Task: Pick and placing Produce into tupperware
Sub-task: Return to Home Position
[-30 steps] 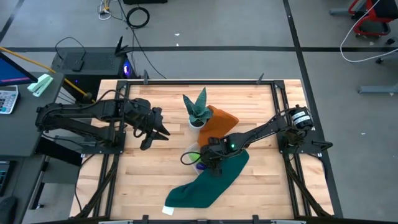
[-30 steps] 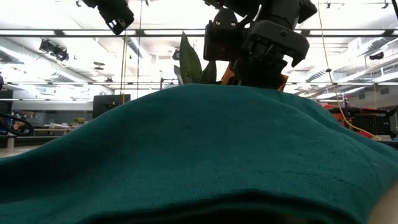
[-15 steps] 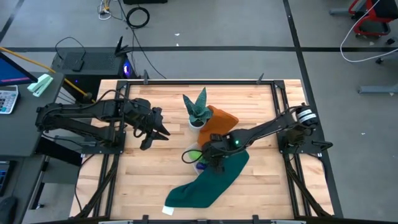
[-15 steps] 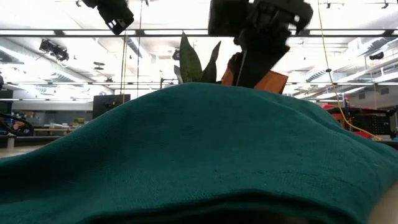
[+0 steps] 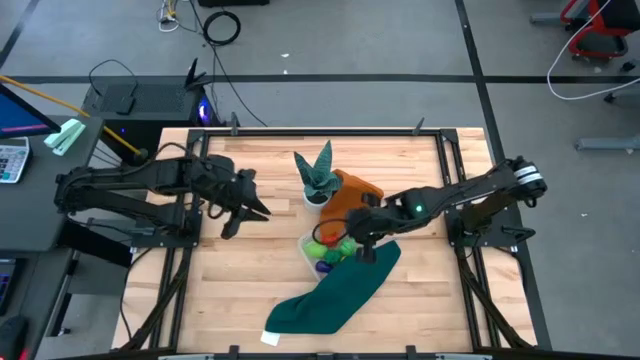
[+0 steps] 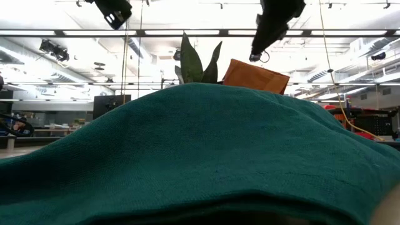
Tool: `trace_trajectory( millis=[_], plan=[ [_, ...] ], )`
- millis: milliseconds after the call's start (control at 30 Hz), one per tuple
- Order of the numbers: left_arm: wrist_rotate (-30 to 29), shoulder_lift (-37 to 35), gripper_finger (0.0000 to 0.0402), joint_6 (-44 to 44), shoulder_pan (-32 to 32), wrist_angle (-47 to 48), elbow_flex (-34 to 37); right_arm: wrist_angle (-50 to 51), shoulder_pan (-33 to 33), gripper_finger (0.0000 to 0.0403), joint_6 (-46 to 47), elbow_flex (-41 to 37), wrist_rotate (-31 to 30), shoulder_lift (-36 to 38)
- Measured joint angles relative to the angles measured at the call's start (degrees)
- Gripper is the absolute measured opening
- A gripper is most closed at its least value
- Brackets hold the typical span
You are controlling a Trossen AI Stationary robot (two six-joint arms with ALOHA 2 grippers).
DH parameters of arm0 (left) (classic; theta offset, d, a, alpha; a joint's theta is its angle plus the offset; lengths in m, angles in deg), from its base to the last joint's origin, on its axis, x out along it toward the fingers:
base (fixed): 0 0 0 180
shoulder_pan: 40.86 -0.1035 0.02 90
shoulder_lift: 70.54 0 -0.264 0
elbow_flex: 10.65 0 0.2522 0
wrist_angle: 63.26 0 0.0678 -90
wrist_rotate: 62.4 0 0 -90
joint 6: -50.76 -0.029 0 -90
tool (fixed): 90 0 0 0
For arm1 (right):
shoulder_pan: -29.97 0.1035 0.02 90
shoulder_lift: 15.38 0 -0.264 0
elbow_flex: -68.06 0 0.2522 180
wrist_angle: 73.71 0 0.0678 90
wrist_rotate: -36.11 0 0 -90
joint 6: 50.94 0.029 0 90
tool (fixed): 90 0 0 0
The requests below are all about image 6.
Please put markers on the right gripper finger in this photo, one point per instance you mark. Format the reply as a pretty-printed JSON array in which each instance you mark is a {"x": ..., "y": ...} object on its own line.
[{"x": 268, "y": 34}]

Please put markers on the orange brown box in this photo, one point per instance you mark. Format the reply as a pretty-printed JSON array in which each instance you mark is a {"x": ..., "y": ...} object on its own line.
[{"x": 254, "y": 76}]

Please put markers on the snake plant green leaves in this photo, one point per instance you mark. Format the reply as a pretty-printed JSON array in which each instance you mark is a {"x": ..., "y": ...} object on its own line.
[{"x": 191, "y": 62}]

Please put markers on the red object on shelf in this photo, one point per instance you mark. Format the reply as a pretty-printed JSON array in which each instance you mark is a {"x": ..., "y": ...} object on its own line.
[{"x": 328, "y": 107}]

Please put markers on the black monitor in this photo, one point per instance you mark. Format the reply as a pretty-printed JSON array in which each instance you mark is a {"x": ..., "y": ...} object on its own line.
[{"x": 107, "y": 104}]

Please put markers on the dark green knitted cloth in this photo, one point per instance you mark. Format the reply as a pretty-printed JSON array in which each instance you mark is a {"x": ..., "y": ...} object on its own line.
[{"x": 200, "y": 150}]

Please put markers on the black storage crate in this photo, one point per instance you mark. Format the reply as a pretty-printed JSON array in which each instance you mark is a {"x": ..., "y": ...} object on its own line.
[{"x": 376, "y": 123}]

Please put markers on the person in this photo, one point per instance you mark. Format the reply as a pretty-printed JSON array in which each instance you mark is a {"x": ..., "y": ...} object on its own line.
[{"x": 19, "y": 125}]

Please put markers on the black overhead frame bar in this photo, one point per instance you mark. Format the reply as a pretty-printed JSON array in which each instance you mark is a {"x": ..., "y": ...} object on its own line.
[{"x": 200, "y": 32}]

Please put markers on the small black ceiling camera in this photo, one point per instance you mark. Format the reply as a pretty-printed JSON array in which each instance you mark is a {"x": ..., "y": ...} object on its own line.
[{"x": 177, "y": 55}]

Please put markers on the black camera on shelf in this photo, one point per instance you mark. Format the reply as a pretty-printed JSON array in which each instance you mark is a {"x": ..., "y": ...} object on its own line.
[{"x": 378, "y": 56}]

